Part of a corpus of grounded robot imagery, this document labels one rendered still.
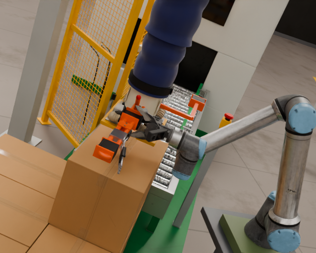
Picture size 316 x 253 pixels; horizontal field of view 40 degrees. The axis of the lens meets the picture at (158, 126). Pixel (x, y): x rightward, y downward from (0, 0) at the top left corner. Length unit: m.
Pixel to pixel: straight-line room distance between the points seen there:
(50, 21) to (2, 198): 1.50
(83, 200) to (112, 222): 0.18
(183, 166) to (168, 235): 1.55
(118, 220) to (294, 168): 0.87
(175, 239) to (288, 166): 1.66
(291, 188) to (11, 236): 1.32
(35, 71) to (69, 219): 1.59
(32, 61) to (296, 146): 2.25
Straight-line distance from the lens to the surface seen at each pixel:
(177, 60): 2.09
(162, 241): 3.43
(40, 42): 3.51
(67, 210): 2.28
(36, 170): 2.71
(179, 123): 4.00
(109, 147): 1.68
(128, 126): 1.91
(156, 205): 2.88
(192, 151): 1.97
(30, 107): 3.70
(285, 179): 2.07
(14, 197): 2.48
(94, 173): 2.12
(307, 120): 1.93
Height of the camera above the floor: 2.08
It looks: 24 degrees down
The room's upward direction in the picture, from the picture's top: 22 degrees clockwise
